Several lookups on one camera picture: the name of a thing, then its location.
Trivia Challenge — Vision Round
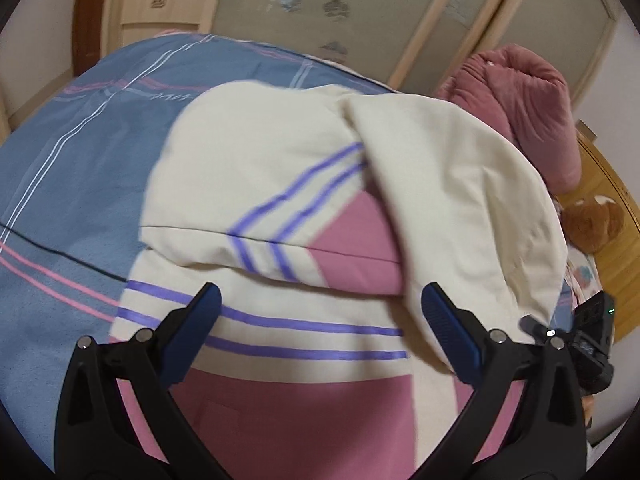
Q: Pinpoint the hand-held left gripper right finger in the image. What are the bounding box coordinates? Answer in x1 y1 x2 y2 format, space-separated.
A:
421 282 587 480

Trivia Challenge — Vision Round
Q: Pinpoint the blue plaid bed sheet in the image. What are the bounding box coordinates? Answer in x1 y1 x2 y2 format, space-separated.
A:
0 32 581 473

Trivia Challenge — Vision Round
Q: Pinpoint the beige wardrobe drawer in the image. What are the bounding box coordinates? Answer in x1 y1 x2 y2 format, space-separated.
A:
120 0 211 26

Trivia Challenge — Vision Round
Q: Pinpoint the cream and pink hooded jacket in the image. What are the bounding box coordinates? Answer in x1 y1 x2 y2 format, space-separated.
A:
107 77 571 480

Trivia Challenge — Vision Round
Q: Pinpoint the wooden headboard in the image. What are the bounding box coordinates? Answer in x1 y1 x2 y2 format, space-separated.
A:
555 120 640 346

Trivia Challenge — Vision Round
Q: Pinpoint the brown wooden door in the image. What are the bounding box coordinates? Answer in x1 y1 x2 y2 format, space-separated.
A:
74 0 116 78

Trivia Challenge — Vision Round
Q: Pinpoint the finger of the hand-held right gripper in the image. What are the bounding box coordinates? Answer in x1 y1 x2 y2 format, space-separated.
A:
519 314 576 347

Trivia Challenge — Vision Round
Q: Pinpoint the brown plush toy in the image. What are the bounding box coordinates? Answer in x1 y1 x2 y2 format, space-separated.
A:
559 195 626 255

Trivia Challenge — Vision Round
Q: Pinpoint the pink floral sheet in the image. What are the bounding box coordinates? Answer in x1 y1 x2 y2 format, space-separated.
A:
565 247 601 311

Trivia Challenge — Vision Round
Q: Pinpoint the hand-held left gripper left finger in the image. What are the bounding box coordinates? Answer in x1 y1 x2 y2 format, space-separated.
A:
52 282 223 480

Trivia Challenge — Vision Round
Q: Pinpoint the beige sliding door wardrobe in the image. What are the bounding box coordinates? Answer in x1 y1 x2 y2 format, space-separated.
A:
107 0 628 106

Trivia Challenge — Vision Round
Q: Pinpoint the pink folded quilt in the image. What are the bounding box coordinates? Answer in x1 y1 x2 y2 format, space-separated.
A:
435 44 583 193

